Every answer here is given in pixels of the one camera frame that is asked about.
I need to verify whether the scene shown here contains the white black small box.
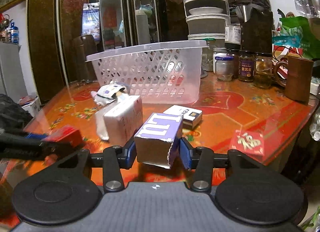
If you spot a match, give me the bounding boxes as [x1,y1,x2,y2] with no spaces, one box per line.
[163,105,202,129]

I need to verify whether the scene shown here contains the red blue box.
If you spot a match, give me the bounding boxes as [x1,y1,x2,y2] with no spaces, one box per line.
[25,125,83,148]

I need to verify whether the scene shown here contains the clear jar blue lid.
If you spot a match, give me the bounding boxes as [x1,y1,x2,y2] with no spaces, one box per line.
[215,56,234,82]

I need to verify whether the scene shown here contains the green shopping bag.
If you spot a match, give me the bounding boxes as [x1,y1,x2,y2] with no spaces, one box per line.
[272,16,319,60]

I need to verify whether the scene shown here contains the dark jar purple label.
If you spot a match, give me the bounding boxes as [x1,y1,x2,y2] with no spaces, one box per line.
[238,50,255,82]

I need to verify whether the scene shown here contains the red candy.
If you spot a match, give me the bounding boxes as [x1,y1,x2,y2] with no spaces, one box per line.
[168,75,184,87]

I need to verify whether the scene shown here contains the keys on table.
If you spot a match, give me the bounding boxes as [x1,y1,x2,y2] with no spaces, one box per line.
[76,80,94,87]

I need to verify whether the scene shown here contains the tiered food cover rack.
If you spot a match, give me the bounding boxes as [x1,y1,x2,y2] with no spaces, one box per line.
[183,0,231,47]

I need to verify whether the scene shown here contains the purple white carton box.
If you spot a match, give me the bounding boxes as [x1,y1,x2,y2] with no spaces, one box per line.
[134,113,183,169]

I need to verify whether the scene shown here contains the clear plastic perforated basket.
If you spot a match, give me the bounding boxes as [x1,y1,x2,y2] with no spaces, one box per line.
[87,40,207,105]

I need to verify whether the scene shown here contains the dark brown thermos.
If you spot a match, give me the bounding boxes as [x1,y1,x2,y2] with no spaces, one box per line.
[73,34,97,83]

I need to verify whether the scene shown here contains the grey refrigerator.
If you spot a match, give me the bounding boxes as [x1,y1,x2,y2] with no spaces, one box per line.
[0,41,28,103]

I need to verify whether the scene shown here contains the brown ceramic mug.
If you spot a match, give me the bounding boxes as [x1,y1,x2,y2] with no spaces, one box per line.
[274,56,313,103]

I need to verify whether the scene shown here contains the red envelope gold character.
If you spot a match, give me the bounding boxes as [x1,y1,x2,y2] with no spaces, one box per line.
[229,130,265,157]

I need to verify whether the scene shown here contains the clear glass jar yellow liquid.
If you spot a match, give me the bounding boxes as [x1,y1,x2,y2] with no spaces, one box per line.
[253,52,273,89]

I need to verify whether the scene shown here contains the white silver carton box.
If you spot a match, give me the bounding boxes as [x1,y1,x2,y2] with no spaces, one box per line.
[95,95,143,146]

